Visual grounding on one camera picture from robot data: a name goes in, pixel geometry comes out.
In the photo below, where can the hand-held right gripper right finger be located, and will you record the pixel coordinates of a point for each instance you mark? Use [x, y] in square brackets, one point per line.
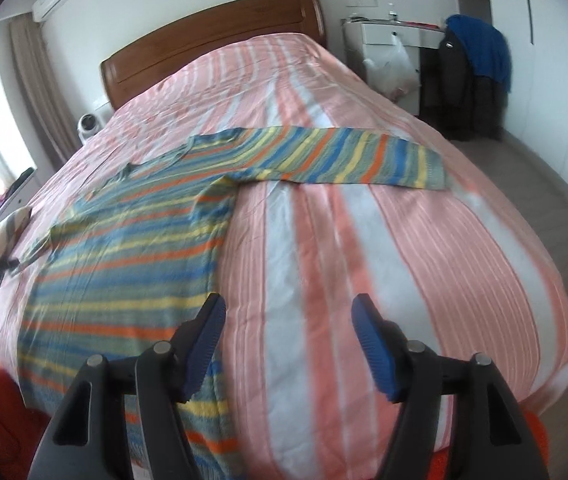
[374, 345]

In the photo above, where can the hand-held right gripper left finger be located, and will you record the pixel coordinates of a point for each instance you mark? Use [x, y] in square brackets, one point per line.
[203, 345]

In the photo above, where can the striped knit sweater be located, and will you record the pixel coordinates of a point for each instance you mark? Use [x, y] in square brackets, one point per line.
[113, 270]

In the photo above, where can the chair with blue clothes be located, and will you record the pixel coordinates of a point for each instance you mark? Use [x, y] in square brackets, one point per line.
[456, 90]

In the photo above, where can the striped pillow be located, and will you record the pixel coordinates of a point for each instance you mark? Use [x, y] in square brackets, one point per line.
[6, 232]

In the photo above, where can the bed with pink striped sheet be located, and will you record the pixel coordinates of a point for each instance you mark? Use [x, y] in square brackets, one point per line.
[364, 260]

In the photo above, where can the orange cloth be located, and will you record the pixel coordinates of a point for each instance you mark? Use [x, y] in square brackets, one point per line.
[8, 420]

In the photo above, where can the white round fan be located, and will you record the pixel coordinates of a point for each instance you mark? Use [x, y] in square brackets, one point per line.
[86, 127]

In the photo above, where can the beige curtain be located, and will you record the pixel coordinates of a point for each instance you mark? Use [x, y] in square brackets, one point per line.
[38, 85]

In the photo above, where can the white plastic bag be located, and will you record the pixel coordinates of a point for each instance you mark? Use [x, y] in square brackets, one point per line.
[396, 72]

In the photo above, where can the white desk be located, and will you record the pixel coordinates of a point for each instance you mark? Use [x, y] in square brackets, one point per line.
[379, 35]

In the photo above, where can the wooden headboard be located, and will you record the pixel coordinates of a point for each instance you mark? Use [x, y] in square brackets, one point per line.
[213, 30]

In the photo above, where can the blue cloth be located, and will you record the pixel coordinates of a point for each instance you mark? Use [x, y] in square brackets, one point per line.
[484, 45]

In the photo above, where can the small clear bottle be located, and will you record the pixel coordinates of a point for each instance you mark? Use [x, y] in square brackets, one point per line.
[392, 14]

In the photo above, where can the white wardrobe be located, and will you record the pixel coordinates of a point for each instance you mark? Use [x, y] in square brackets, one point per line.
[554, 35]

